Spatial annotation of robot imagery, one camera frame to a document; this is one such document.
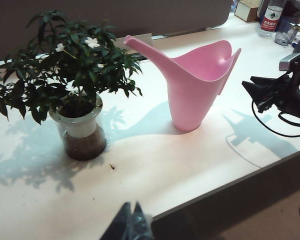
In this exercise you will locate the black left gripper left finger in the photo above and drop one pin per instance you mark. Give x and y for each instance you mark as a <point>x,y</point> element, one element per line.
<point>120,225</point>

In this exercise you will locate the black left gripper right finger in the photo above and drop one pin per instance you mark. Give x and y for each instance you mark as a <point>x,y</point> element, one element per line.
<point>141,227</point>

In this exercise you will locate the pink plastic watering can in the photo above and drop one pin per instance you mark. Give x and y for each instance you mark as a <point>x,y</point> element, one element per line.
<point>190,100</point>

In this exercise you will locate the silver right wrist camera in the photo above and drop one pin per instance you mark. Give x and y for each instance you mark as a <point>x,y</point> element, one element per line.
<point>288,62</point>

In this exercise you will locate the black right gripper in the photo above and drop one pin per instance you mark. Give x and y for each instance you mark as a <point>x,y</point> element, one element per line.
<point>290,97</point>

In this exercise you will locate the green leafy flowering plant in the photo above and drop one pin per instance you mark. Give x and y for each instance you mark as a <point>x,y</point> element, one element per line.
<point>90,65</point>

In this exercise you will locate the clear glass jar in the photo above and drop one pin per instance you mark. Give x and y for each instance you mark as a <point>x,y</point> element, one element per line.
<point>285,33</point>

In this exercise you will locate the white inner plant pot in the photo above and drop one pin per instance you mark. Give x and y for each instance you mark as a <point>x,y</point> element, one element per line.
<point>77,128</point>

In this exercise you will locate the small dark plant debris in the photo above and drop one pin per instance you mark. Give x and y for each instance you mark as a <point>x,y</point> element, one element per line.
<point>112,167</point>

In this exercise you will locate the red-label plastic water bottle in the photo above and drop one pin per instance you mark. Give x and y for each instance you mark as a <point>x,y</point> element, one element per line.
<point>271,20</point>

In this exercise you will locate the clear glass plant pot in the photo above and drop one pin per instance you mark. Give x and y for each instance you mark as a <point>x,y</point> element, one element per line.
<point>85,148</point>

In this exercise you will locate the grey desk partition screen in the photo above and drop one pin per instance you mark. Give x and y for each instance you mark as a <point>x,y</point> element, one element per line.
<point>115,15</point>

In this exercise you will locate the white cardboard box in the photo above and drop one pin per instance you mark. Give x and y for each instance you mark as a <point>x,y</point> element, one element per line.
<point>245,11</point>

